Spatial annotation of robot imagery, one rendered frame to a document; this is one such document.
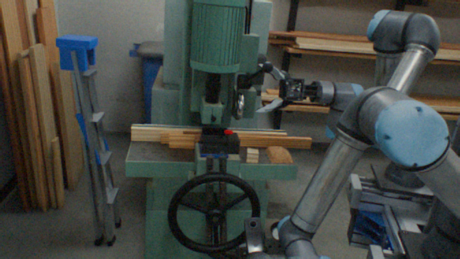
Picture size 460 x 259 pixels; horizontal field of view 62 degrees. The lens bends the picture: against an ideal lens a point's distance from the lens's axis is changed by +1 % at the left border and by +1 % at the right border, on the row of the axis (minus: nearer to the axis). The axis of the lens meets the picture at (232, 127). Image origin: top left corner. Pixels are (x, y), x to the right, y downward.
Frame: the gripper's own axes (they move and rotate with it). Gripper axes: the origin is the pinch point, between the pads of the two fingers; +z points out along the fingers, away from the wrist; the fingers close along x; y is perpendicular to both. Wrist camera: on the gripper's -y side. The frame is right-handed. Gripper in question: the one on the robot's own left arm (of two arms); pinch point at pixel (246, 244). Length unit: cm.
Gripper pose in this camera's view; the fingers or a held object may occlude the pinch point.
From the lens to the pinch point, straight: 122.3
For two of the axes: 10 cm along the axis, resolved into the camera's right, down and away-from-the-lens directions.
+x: 9.9, 0.0, 1.0
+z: -1.0, 1.4, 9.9
